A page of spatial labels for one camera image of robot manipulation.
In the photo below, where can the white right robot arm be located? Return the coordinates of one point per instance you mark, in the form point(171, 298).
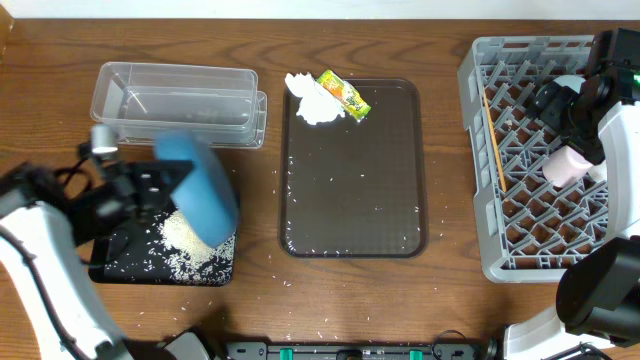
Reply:
point(597, 299)

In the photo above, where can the wooden chopstick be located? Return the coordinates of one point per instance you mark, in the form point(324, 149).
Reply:
point(494, 143)

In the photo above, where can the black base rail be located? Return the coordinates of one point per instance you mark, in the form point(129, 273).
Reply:
point(191, 344)

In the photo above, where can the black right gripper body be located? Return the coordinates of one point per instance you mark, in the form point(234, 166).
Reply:
point(560, 113)

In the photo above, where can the pink cup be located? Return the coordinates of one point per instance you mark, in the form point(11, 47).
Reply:
point(565, 166)

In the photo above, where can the white tissue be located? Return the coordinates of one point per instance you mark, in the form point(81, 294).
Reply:
point(316, 105)

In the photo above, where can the clear plastic bin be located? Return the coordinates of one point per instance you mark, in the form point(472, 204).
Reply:
point(117, 81)

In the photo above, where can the grey dishwasher rack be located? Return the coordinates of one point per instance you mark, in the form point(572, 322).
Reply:
point(534, 231)

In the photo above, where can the cream white cup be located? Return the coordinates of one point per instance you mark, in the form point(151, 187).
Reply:
point(598, 173)

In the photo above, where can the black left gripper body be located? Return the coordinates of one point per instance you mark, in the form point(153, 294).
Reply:
point(100, 213)

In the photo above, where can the black flat bin tray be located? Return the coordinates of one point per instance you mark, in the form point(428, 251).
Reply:
point(135, 260)

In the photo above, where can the pile of white rice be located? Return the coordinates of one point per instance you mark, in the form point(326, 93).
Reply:
point(190, 250)

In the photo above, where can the dark blue plate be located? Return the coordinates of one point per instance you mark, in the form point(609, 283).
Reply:
point(205, 196)

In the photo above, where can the light blue bowl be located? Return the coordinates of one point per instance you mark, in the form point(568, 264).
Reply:
point(574, 82)

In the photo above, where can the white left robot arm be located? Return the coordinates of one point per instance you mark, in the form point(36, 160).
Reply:
point(41, 228)

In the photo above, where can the yellow green snack wrapper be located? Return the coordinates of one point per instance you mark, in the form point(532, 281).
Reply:
point(346, 94)

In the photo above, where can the clear plastic bin lid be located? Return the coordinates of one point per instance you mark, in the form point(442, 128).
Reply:
point(221, 122)

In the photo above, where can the dark brown serving tray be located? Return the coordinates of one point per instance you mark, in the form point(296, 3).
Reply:
point(356, 189)

